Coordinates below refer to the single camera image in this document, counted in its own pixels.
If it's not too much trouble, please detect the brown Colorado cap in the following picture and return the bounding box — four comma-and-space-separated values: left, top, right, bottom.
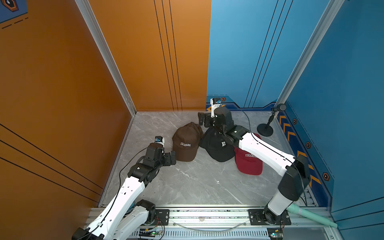
172, 122, 204, 162

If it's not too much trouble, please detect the black R cap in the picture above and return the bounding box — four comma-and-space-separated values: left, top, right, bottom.
200, 128, 235, 163

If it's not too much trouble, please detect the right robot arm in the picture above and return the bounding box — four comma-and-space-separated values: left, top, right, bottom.
198, 107, 310, 225

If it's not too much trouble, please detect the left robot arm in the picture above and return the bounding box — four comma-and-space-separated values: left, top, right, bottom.
72, 136, 177, 240

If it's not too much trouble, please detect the black microphone stand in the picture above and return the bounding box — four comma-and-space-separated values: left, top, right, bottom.
257, 104, 287, 137

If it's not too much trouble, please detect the left circuit board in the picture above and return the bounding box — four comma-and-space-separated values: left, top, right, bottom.
138, 229, 162, 239

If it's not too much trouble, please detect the circuit board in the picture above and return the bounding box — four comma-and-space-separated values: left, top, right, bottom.
267, 228, 284, 240
138, 229, 162, 239

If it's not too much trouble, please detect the right circuit board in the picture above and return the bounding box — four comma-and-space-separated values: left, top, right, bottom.
267, 228, 284, 240

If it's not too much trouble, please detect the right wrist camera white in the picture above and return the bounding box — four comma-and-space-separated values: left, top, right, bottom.
210, 98, 222, 118

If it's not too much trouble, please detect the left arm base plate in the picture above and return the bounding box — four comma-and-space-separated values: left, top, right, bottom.
143, 209, 170, 226

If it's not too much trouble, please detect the aluminium front rail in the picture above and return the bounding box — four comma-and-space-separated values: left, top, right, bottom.
79, 205, 344, 240

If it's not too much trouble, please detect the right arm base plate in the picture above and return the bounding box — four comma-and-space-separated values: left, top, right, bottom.
248, 209, 292, 226

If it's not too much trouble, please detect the green foam handle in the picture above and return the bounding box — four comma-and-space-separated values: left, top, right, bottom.
286, 204, 338, 228

